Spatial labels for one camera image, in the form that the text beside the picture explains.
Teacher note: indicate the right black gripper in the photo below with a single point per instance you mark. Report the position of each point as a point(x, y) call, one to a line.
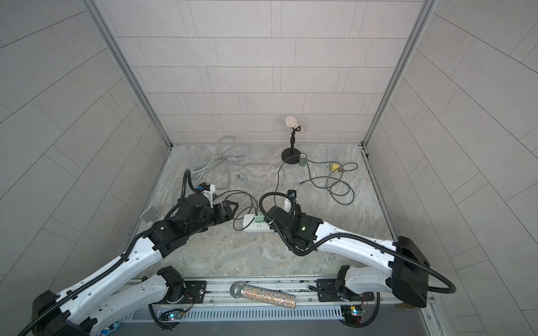
point(270, 224)

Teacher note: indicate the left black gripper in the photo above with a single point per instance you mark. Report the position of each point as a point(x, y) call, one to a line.
point(229, 215)

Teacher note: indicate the green charger plug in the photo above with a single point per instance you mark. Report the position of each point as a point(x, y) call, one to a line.
point(259, 218)

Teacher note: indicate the white power strip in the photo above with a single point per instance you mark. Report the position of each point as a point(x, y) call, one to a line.
point(255, 224)

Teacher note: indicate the yellow charger plug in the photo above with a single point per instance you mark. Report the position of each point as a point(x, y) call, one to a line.
point(334, 167)

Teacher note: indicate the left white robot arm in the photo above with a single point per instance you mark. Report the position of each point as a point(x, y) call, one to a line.
point(98, 301)

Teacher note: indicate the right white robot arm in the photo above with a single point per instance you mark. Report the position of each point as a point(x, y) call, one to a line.
point(397, 267)

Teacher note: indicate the green camouflage tape roll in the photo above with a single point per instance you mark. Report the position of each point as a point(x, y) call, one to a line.
point(302, 160)

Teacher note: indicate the beige microphone on stand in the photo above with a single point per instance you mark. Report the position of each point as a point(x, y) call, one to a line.
point(291, 155)

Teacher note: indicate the grey plastic holder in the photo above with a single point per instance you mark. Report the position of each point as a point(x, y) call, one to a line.
point(151, 215)

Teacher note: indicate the glitter handheld microphone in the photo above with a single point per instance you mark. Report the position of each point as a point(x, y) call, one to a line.
point(242, 290)

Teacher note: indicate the right circuit board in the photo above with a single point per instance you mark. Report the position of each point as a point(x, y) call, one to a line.
point(352, 314)

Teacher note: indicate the circuit board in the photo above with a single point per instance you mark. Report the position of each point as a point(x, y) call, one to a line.
point(172, 315)
point(352, 314)

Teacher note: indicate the left circuit board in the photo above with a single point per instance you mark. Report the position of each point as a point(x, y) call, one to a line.
point(172, 315)

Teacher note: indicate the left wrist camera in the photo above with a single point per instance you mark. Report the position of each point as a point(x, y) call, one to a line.
point(208, 190)

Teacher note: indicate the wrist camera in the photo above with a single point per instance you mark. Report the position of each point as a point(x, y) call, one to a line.
point(208, 190)
point(290, 204)

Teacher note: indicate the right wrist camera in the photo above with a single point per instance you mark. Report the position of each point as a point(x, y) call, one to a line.
point(290, 204)

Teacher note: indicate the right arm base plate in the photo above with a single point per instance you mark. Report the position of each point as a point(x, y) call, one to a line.
point(333, 290)

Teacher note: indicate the aluminium rail frame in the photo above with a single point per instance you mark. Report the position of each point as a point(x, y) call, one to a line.
point(218, 305)

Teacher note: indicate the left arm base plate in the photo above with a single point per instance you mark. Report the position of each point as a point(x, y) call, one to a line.
point(190, 292)

